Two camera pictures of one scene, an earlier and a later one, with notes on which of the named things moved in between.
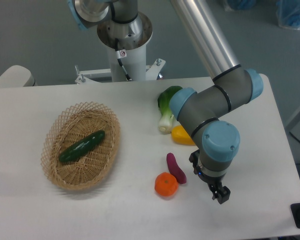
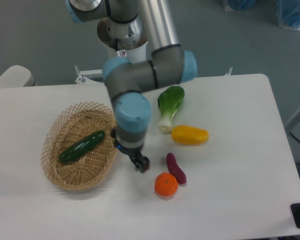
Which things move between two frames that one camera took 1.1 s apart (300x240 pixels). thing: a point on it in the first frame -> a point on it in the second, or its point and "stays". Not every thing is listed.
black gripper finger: [224, 194] -> [144, 164]
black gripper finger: [214, 190] -> [138, 163]
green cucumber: [81, 146] stays
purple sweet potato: [175, 169] stays
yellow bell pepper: [180, 136] stays
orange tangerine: [166, 184] stays
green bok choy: [166, 120] stays
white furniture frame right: [299, 125] stays
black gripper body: [215, 181] -> [133, 152]
